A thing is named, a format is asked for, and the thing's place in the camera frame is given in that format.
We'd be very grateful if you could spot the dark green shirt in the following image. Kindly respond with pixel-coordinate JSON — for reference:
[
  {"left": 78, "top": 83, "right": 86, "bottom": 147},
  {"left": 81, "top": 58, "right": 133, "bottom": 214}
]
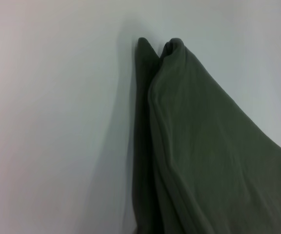
[{"left": 130, "top": 37, "right": 281, "bottom": 234}]

